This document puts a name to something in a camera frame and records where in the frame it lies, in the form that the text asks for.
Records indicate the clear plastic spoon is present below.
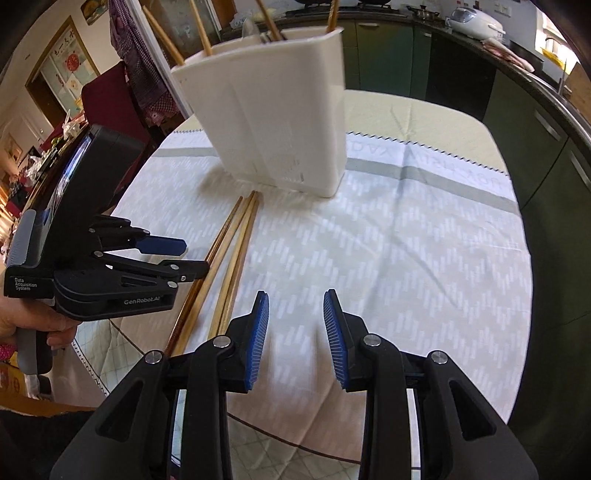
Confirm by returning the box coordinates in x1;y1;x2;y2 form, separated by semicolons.
241;17;262;45

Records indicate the checked apron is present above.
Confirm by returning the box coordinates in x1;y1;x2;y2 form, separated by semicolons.
108;0;181;127

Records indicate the small faucet with yellow tag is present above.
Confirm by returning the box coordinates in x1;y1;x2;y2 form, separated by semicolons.
540;38;572;96

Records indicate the gas stove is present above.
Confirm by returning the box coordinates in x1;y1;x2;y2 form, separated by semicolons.
295;0;399;12

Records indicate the red chair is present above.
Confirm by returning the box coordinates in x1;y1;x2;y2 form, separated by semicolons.
81;61;160;153

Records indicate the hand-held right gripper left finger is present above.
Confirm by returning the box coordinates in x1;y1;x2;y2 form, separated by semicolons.
48;291;271;480

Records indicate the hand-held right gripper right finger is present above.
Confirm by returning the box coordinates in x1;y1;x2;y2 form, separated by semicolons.
323;289;539;480

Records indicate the door with paper sheets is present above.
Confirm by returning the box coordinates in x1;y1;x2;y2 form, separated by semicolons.
25;16;100;105

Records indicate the patterned white tablecloth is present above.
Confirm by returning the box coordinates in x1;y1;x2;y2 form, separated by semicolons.
71;88;530;480

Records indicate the pink cloth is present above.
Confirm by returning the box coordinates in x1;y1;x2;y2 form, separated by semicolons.
480;36;537;73

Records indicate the printed glass sliding door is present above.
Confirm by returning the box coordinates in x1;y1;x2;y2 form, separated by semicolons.
144;0;223;47

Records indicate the cream plastic utensil holder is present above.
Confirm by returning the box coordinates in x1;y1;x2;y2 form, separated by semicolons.
171;25;347;199

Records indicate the wall poster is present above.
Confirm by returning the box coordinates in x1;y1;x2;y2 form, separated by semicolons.
81;0;110;27

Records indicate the small steel pot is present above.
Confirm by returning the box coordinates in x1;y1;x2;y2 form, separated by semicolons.
406;4;440;22

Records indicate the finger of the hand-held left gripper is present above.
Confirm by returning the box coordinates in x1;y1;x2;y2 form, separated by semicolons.
89;215;188;257
93;250;211;283

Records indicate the clutter of packets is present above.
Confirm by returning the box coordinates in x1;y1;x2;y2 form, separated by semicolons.
0;108;91;217

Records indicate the black kitchen countertop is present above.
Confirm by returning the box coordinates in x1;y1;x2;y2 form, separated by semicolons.
392;9;591;154

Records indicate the person's left hand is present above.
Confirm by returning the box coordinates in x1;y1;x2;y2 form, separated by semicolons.
0;294;82;352

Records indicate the green sink base cabinet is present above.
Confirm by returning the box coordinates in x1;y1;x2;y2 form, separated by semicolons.
427;32;591;352

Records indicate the green stove base cabinet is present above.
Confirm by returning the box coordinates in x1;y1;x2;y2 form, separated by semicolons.
222;11;433;100

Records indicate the white rice cooker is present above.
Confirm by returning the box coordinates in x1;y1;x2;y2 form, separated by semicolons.
449;4;507;42

